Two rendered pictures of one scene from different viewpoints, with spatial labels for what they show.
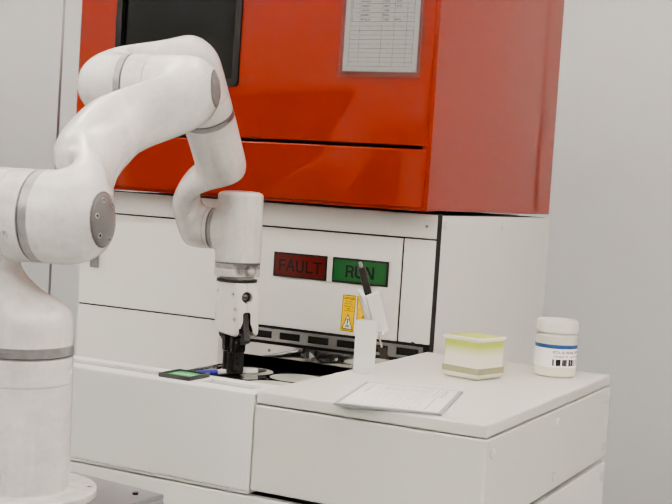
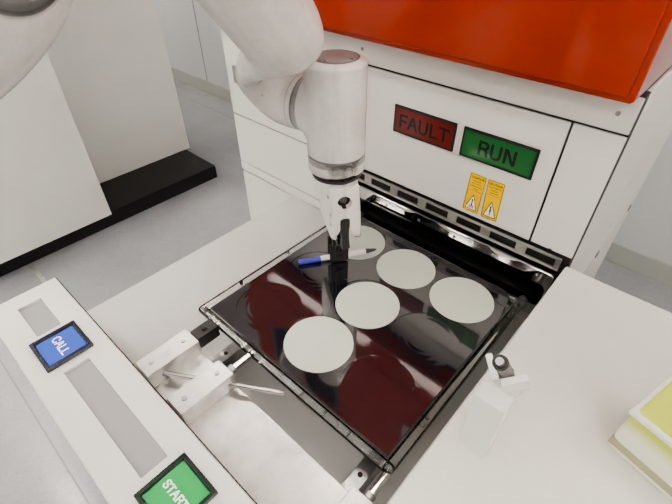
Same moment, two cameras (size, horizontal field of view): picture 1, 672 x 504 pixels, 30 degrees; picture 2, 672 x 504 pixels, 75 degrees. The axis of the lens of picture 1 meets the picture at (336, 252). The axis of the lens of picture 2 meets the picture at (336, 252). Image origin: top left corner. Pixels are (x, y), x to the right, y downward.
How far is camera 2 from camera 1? 1.75 m
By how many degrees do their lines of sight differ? 40
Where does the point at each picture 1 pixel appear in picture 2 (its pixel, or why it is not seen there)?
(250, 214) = (344, 100)
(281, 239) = (404, 90)
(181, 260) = not seen: hidden behind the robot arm
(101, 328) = (253, 139)
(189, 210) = (262, 91)
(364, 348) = (482, 431)
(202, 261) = not seen: hidden behind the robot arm
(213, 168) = (257, 56)
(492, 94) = not seen: outside the picture
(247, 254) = (343, 152)
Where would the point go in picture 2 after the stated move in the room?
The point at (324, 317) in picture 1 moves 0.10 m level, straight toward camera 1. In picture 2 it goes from (446, 189) to (441, 223)
